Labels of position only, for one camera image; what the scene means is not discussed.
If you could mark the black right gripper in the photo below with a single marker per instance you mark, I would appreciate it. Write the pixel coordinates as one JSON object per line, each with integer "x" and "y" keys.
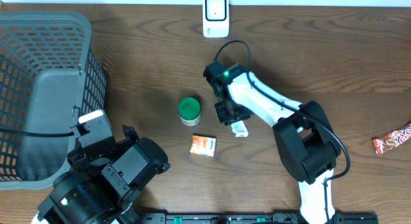
{"x": 225, "y": 119}

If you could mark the small orange snack packet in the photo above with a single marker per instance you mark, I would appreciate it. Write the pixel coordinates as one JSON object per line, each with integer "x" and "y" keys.
{"x": 204, "y": 146}

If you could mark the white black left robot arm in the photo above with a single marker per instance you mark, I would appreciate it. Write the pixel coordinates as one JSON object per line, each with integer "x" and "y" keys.
{"x": 104, "y": 190}

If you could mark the green lid jar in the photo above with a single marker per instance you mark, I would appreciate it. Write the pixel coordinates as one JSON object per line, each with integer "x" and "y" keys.
{"x": 189, "y": 111}

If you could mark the red chocolate bar wrapper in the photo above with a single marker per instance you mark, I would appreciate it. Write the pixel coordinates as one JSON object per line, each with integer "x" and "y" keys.
{"x": 391, "y": 140}

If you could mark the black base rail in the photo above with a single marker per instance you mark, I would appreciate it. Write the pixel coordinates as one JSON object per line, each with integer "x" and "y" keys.
{"x": 275, "y": 218}

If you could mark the grey plastic basket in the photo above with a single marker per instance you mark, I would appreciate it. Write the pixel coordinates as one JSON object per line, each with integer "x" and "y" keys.
{"x": 50, "y": 77}

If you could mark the white barcode scanner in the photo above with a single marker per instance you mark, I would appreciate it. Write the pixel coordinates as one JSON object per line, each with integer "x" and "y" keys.
{"x": 215, "y": 18}

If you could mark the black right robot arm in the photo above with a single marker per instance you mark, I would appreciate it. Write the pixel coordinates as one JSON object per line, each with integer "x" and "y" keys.
{"x": 305, "y": 141}

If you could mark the white green carton box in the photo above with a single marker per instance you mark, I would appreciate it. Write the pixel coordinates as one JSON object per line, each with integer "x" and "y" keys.
{"x": 239, "y": 129}

